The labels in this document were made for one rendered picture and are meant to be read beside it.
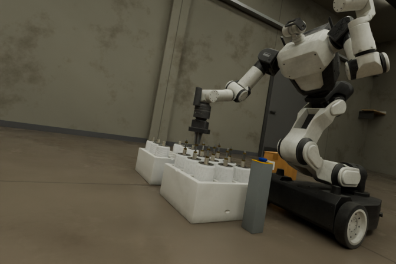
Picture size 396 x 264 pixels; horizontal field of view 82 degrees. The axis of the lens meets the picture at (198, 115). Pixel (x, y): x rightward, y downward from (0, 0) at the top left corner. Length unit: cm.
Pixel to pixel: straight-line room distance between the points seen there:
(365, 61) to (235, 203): 81
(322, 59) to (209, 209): 90
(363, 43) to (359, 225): 82
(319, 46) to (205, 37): 344
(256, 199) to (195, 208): 27
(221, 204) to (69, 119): 301
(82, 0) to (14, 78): 143
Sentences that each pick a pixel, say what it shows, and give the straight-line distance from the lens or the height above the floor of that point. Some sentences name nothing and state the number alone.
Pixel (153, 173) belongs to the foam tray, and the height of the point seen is 7.
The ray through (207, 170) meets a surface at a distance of 109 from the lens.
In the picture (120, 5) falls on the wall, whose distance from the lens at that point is 415.
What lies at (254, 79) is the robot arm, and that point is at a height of 76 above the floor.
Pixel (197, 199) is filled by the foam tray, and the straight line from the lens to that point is 107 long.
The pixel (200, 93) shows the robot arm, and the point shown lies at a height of 59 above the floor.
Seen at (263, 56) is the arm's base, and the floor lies 90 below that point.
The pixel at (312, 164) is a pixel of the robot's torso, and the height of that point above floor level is 33.
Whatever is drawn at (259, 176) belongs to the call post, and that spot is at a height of 25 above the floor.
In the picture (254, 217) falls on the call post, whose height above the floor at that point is 7.
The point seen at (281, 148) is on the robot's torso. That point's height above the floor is 38.
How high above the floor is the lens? 42
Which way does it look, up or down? 3 degrees up
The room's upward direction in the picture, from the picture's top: 10 degrees clockwise
